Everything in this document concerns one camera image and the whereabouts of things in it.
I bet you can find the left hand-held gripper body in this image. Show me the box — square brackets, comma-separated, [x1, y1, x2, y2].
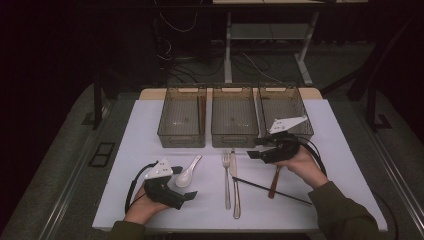
[143, 158, 187, 211]

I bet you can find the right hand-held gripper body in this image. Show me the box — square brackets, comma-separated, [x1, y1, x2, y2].
[264, 115, 309, 164]

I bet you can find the white ceramic spoon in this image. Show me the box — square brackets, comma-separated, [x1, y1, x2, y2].
[175, 154, 203, 188]

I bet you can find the brown wooden spoon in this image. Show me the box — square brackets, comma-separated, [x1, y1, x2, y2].
[268, 164, 283, 200]

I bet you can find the smoky clear plastic bin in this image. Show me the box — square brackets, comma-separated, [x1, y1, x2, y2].
[258, 86, 314, 148]
[157, 87, 208, 149]
[210, 87, 260, 149]

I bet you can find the person's left hand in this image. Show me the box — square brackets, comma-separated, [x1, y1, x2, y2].
[123, 186, 171, 225]

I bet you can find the person's right hand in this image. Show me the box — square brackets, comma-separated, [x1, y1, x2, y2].
[274, 146, 329, 189]

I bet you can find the white table cover sheet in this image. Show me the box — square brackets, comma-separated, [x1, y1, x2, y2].
[92, 99, 389, 233]

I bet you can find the steel table knife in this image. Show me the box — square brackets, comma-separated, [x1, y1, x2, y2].
[229, 148, 242, 220]

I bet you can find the steel fork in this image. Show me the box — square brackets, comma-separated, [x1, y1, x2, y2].
[221, 149, 232, 211]

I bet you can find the white metal desk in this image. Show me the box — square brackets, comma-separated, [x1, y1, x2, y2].
[212, 0, 369, 87]

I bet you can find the black slanted metal stand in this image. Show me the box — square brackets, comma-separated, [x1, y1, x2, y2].
[320, 13, 421, 102]

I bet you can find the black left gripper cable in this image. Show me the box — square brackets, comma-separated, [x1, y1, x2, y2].
[124, 161, 158, 214]

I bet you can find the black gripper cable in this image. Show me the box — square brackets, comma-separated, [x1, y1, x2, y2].
[124, 161, 158, 214]
[297, 137, 400, 240]

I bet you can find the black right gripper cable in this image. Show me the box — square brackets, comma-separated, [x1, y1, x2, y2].
[297, 137, 400, 240]

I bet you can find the white floor cable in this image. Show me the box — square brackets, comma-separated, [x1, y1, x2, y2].
[239, 50, 288, 85]

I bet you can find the bundle of black floor cables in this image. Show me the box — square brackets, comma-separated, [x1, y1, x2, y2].
[154, 0, 301, 86]

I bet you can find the metal floor rail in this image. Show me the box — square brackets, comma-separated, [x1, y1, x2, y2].
[38, 99, 113, 240]
[364, 126, 424, 231]

